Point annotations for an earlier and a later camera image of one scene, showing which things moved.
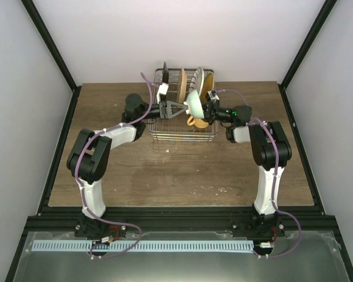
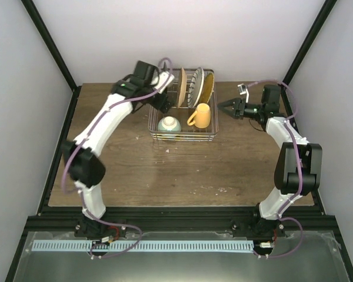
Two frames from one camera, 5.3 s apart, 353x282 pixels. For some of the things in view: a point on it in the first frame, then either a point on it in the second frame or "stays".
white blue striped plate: (197, 80) stays
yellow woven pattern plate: (208, 83) stays
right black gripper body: (214, 108) -> (242, 106)
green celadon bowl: (195, 105) -> (169, 124)
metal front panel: (301, 257) stays
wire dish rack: (181, 93) stays
